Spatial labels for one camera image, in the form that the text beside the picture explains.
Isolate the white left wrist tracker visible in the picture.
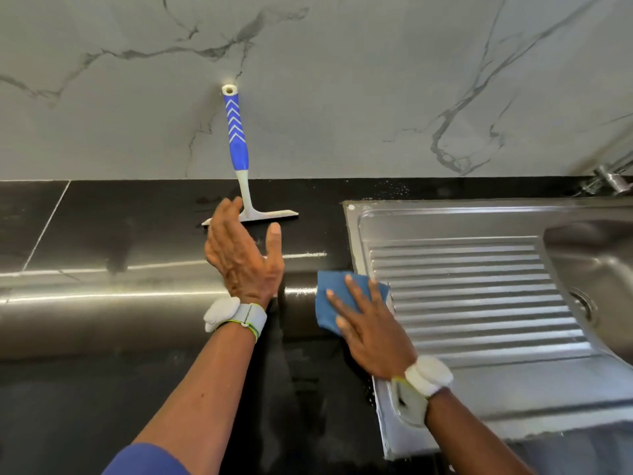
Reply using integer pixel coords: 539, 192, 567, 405
202, 296, 269, 342

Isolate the blue cloth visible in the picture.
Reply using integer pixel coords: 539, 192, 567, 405
315, 269, 392, 337

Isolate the chrome faucet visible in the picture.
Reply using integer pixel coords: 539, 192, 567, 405
578, 163, 633, 198

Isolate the blue white squeegee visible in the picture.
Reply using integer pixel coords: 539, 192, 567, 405
200, 84, 300, 228

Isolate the metal drain strainer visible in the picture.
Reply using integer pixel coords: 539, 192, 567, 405
568, 288, 599, 325

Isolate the person's left forearm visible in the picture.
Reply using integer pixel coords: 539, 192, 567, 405
133, 326, 258, 461

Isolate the stainless steel sink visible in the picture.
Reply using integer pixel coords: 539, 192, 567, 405
341, 195, 633, 461

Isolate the person's right hand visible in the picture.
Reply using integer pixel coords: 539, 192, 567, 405
325, 274, 419, 382

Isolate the person's right forearm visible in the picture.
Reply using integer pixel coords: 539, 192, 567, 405
427, 389, 535, 475

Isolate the person's left hand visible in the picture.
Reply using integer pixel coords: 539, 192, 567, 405
204, 197, 286, 311

